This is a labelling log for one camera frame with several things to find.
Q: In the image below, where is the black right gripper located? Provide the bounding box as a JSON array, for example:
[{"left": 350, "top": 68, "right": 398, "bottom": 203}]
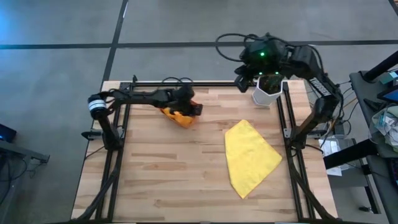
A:
[{"left": 233, "top": 34, "right": 290, "bottom": 93}]

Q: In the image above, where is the orange microfiber towel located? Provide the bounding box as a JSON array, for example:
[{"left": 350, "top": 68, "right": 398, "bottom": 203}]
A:
[{"left": 159, "top": 101, "right": 200, "bottom": 129}]

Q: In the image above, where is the yellow microfiber towel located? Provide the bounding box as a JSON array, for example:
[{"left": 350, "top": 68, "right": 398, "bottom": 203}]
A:
[{"left": 224, "top": 119, "right": 283, "bottom": 200}]

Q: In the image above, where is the clear bag of towels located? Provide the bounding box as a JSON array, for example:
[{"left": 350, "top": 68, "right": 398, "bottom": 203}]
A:
[{"left": 368, "top": 104, "right": 398, "bottom": 154}]

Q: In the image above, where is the white faceted plant pot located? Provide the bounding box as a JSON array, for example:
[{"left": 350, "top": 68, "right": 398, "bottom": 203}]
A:
[{"left": 251, "top": 74, "right": 285, "bottom": 108}]

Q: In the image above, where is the green cactus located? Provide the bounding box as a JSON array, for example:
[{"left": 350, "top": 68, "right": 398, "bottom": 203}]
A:
[{"left": 259, "top": 74, "right": 283, "bottom": 95}]

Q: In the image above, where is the black power strip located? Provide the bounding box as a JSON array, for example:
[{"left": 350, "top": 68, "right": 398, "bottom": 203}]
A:
[{"left": 329, "top": 123, "right": 346, "bottom": 135}]

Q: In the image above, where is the clear plastic storage box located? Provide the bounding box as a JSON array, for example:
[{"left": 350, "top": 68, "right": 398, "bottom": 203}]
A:
[{"left": 318, "top": 134, "right": 353, "bottom": 177}]

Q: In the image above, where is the black side table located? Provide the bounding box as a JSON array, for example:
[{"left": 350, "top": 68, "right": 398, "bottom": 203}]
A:
[{"left": 323, "top": 70, "right": 398, "bottom": 224}]

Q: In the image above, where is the blue-screen monitor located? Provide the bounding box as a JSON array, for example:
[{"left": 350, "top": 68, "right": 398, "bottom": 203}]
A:
[{"left": 377, "top": 86, "right": 398, "bottom": 104}]

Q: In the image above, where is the grey metal stand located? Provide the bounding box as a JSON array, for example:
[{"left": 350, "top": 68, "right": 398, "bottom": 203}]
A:
[{"left": 0, "top": 139, "right": 51, "bottom": 224}]

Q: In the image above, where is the black device with blue light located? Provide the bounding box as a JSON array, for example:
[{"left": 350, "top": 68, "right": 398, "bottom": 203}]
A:
[{"left": 0, "top": 123, "right": 17, "bottom": 144}]

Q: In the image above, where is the black aluminium table frame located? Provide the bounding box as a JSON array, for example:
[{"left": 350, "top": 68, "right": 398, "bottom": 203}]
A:
[{"left": 73, "top": 74, "right": 341, "bottom": 224}]

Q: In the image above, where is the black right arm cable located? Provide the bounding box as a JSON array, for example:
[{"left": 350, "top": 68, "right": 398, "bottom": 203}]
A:
[{"left": 214, "top": 32, "right": 261, "bottom": 63}]

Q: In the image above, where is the black monitor stand post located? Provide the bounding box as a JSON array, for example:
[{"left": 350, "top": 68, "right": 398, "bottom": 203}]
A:
[{"left": 363, "top": 50, "right": 398, "bottom": 83}]

